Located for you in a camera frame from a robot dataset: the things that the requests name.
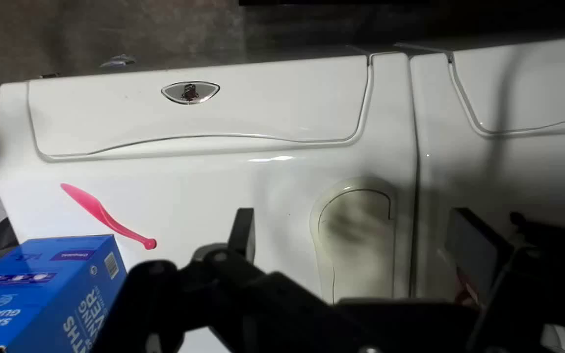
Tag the pink silicone spoon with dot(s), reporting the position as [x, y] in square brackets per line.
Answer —
[98, 211]

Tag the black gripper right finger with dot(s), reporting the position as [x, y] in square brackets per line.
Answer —
[475, 256]

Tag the white top-load washing machine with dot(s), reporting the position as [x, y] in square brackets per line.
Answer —
[230, 164]
[524, 164]

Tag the blue cardboard detergent box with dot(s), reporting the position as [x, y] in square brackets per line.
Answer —
[33, 295]

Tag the chrome lid lock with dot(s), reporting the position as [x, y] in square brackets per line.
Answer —
[190, 93]

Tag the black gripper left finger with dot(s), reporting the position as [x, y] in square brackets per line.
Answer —
[243, 287]

